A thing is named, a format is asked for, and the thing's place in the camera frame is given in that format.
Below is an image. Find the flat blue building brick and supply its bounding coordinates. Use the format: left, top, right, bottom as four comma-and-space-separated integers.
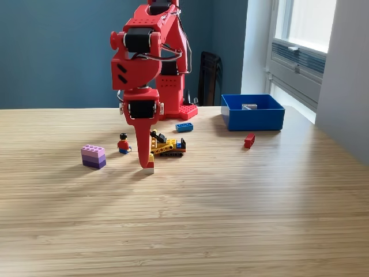
175, 122, 194, 133

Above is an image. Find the yellow red white brick stack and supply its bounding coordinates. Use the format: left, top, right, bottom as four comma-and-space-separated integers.
142, 153, 155, 175

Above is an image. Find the grey window vent grille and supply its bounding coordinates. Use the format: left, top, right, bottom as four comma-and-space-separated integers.
271, 40, 326, 77

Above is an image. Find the pink and purple brick stack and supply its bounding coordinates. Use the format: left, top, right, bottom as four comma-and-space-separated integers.
80, 144, 107, 170

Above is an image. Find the blue plastic bin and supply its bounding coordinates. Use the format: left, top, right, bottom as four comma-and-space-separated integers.
221, 93, 286, 132

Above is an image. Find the small yellow toy digger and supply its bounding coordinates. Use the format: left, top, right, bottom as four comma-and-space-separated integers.
149, 129, 187, 158

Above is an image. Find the black chair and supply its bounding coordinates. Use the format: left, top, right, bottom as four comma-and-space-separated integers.
197, 51, 223, 107

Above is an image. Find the toy figure red shirt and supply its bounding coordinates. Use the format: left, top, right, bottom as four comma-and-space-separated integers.
116, 132, 133, 155

